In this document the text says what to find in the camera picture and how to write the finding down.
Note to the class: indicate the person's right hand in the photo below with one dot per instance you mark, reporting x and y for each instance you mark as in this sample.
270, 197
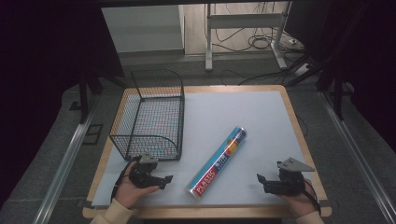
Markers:
300, 203

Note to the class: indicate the black metal stand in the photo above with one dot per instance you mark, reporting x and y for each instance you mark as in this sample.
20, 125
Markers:
83, 99
337, 93

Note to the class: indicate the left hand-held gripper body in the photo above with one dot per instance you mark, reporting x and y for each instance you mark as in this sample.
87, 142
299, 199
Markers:
141, 177

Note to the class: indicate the black floor bracket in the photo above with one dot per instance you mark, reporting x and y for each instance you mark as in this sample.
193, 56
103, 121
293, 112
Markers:
92, 133

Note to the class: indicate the white power strip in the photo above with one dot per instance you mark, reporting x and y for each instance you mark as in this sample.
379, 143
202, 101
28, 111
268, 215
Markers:
302, 70

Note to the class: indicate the black curtain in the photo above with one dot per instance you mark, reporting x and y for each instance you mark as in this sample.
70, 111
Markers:
46, 62
367, 62

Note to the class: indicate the white metal desk frame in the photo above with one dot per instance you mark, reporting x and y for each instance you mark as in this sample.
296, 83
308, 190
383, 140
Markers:
243, 21

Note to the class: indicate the person's left hand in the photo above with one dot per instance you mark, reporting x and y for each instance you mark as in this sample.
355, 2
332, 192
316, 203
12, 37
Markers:
130, 193

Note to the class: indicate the dark monitor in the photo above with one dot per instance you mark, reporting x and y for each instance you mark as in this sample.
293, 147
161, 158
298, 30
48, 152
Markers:
299, 21

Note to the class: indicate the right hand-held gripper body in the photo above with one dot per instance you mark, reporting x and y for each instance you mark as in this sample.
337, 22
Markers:
289, 182

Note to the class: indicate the aluminium floor rail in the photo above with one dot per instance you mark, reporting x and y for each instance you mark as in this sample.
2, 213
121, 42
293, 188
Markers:
358, 155
67, 161

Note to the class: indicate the pale blue table mat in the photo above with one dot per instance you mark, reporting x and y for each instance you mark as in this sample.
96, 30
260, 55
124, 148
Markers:
249, 124

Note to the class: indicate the colourful long tube package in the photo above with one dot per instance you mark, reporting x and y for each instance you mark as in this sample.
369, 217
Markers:
218, 161

